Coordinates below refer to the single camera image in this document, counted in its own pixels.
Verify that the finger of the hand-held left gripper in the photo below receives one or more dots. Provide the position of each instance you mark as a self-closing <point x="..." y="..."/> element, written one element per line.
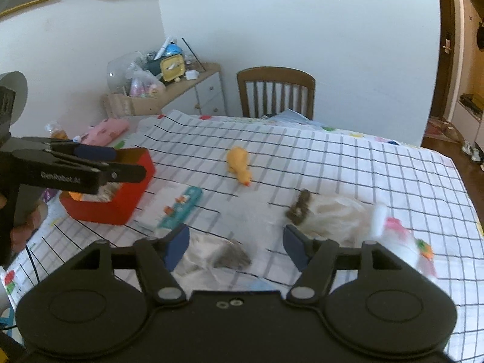
<point x="94" y="152"/>
<point x="124" y="174"/>

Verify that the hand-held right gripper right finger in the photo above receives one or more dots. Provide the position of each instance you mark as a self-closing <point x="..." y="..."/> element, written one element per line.
<point x="297" y="249"/>

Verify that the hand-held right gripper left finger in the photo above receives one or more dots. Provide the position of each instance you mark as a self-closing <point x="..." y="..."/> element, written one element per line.
<point x="177" y="247"/>

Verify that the red cardboard box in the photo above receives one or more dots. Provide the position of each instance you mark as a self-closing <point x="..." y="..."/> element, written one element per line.
<point x="113" y="211"/>

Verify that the brown scrunchie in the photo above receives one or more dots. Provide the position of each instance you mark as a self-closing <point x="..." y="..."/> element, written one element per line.
<point x="299" y="208"/>

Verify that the white fluffy plush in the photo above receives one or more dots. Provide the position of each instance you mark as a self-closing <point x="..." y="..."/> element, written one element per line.
<point x="336" y="219"/>

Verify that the clear plastic bag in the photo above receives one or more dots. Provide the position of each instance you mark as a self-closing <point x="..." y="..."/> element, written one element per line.
<point x="227" y="257"/>

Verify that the person's left hand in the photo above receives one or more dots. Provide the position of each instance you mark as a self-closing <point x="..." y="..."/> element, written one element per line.
<point x="32" y="227"/>

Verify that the pink plush toy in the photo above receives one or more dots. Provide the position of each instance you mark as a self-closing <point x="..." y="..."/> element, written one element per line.
<point x="104" y="130"/>

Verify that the teal pencil case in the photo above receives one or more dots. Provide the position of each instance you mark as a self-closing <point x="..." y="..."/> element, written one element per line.
<point x="179" y="206"/>

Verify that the white flat packet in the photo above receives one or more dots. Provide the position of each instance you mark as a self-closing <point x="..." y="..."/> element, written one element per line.
<point x="158" y="198"/>

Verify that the clear bag with orange snack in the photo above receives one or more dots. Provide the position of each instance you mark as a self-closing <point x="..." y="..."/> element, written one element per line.
<point x="56" y="130"/>

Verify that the beige scalloped basket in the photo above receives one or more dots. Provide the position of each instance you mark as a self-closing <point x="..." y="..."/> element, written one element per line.
<point x="128" y="106"/>

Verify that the plastic bag with pink items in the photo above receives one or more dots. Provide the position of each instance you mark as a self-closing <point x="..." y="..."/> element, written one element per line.
<point x="145" y="83"/>

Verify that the clear glass dome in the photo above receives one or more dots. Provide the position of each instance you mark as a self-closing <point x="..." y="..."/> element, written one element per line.
<point x="119" y="70"/>

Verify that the white cloth with pink flower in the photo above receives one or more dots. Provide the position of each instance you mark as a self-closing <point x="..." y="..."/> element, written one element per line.
<point x="400" y="242"/>

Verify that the yellow rubber chicken toy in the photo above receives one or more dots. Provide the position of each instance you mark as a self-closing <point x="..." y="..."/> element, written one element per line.
<point x="238" y="160"/>

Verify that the yellow alarm clock toy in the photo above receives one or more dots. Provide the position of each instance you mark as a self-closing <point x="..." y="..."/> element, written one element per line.
<point x="172" y="68"/>

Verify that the white drawer cabinet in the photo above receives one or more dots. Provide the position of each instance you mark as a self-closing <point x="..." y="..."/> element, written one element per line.
<point x="206" y="90"/>

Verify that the small white box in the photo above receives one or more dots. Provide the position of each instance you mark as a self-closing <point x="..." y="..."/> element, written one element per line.
<point x="193" y="74"/>

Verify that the blue round toy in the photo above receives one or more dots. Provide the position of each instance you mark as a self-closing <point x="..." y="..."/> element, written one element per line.
<point x="174" y="50"/>

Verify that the light blue cushion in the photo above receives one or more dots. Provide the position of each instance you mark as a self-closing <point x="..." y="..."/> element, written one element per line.
<point x="289" y="115"/>

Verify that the thin black rod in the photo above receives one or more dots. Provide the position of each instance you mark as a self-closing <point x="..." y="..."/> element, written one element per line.
<point x="194" y="56"/>

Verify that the colourful dotted tablecloth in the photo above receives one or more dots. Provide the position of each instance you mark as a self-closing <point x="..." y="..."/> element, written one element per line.
<point x="378" y="136"/>

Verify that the wooden chair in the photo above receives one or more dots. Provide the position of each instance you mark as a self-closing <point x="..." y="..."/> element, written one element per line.
<point x="276" y="79"/>

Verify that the brown doormat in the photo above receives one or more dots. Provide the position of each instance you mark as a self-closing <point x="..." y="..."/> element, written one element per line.
<point x="440" y="130"/>

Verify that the white shoe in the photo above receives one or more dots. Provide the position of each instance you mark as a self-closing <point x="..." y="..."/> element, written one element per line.
<point x="475" y="154"/>
<point x="465" y="148"/>

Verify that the metal door lock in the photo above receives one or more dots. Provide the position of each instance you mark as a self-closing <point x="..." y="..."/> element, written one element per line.
<point x="447" y="44"/>

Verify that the brown wooden door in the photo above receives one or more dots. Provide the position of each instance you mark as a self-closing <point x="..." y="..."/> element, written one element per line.
<point x="446" y="15"/>

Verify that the dark hanging item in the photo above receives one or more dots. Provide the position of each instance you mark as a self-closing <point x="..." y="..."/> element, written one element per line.
<point x="481" y="36"/>

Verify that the large wooden wall cabinet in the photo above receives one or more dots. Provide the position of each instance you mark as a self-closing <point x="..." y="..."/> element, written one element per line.
<point x="472" y="83"/>

